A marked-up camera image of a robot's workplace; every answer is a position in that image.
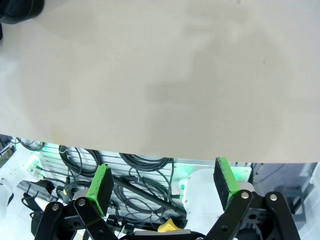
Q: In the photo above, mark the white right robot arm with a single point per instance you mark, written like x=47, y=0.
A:
x=200, y=195

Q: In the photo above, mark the black buckle loafer shoe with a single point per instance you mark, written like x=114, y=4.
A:
x=15, y=12

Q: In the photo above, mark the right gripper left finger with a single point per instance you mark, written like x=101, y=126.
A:
x=105, y=190

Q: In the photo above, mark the grey metal rack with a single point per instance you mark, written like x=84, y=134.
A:
x=6, y=150

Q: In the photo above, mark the yellow star knob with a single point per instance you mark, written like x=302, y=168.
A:
x=167, y=226

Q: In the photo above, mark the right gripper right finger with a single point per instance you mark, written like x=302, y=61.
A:
x=221, y=185

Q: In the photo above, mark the black metal frame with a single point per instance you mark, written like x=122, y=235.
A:
x=287, y=192

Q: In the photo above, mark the black rod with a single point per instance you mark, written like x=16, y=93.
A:
x=150, y=197

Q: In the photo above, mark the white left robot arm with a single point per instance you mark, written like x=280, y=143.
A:
x=15, y=175

